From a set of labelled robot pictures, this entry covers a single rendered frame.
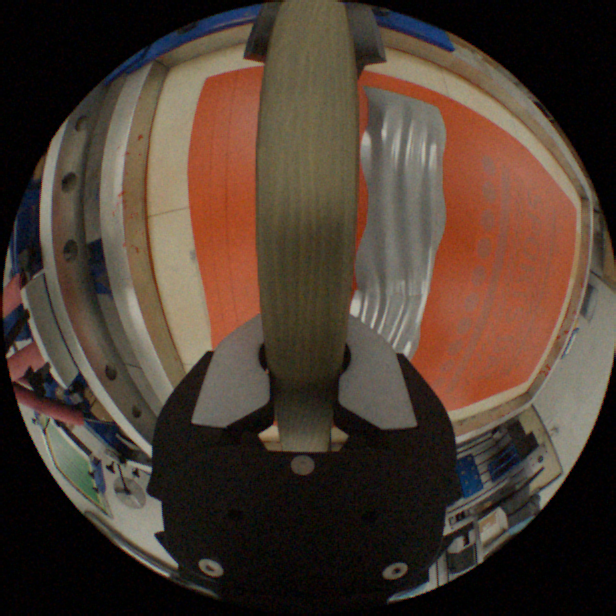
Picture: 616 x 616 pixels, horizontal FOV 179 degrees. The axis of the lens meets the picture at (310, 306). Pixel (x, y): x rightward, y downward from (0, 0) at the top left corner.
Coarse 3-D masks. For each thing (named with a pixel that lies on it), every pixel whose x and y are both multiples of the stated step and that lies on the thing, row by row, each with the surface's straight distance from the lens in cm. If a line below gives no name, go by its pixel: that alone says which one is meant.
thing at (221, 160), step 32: (224, 96) 21; (256, 96) 20; (416, 96) 22; (192, 128) 21; (224, 128) 19; (256, 128) 18; (448, 128) 22; (480, 128) 26; (192, 160) 19; (224, 160) 18; (448, 160) 21; (512, 160) 29; (192, 192) 19; (224, 192) 18; (448, 192) 20; (544, 192) 36; (192, 224) 19; (224, 224) 18; (448, 224) 20; (576, 224) 55; (224, 256) 18; (256, 256) 17; (448, 256) 21; (352, 288) 18; (448, 288) 22
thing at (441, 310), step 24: (216, 288) 19; (240, 288) 19; (216, 312) 21; (240, 312) 20; (432, 312) 22; (456, 312) 24; (552, 312) 48; (216, 336) 22; (432, 336) 24; (432, 360) 26; (528, 360) 50; (480, 384) 39; (504, 384) 47; (456, 408) 40
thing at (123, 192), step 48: (192, 48) 26; (432, 48) 25; (144, 96) 24; (144, 144) 23; (144, 192) 22; (144, 240) 21; (144, 288) 21; (576, 288) 59; (144, 336) 22; (480, 432) 52
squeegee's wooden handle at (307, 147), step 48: (288, 48) 8; (336, 48) 8; (288, 96) 7; (336, 96) 7; (288, 144) 6; (336, 144) 6; (288, 192) 6; (336, 192) 6; (288, 240) 6; (336, 240) 6; (288, 288) 6; (336, 288) 6; (288, 336) 7; (336, 336) 7; (288, 384) 9; (336, 384) 9; (288, 432) 12
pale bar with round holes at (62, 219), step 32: (96, 96) 30; (64, 128) 26; (64, 160) 25; (64, 192) 29; (64, 224) 24; (64, 256) 29; (64, 288) 23; (64, 320) 25; (96, 320) 26; (96, 352) 26; (96, 384) 28; (128, 384) 30; (128, 416) 30
